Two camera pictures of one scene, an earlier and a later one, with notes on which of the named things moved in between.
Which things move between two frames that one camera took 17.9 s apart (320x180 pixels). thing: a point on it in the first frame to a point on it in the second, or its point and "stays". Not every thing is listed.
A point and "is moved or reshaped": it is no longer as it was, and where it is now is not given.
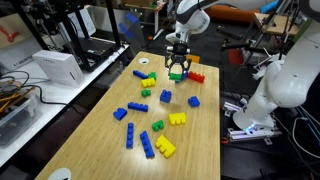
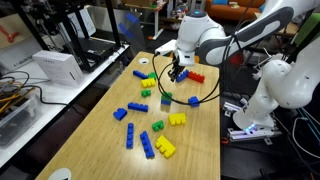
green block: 175,76 is moved or reshaped
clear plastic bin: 19,108 stays
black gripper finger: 166,62 to 172,75
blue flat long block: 130,136 stays
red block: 196,77 stays
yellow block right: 149,82 stays
